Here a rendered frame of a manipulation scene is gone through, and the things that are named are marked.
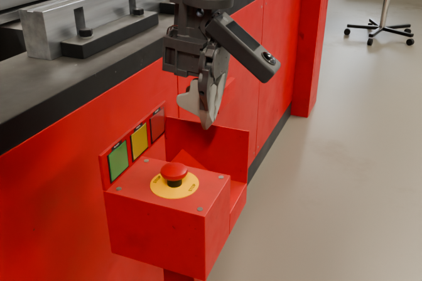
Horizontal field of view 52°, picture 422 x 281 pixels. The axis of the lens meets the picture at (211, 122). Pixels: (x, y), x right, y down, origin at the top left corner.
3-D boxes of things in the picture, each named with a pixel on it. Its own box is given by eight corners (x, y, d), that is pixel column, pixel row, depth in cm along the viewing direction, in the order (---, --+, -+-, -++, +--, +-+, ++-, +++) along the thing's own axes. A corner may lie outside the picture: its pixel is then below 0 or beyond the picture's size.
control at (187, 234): (205, 281, 63) (204, 179, 55) (111, 253, 69) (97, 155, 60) (246, 202, 80) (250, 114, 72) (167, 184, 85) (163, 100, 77)
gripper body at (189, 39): (183, 59, 71) (186, -17, 65) (232, 70, 68) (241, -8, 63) (161, 75, 64) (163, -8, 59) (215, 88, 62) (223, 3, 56)
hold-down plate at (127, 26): (83, 59, 85) (81, 44, 84) (61, 56, 87) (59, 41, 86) (159, 24, 110) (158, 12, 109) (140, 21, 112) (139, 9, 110)
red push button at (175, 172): (181, 197, 63) (180, 177, 61) (156, 192, 64) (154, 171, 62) (192, 182, 66) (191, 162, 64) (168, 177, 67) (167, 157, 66)
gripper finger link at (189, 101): (179, 121, 72) (182, 69, 67) (213, 130, 70) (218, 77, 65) (171, 130, 69) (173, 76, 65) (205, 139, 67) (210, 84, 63)
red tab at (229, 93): (218, 114, 138) (218, 93, 135) (213, 113, 138) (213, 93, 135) (235, 96, 150) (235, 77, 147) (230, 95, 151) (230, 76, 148)
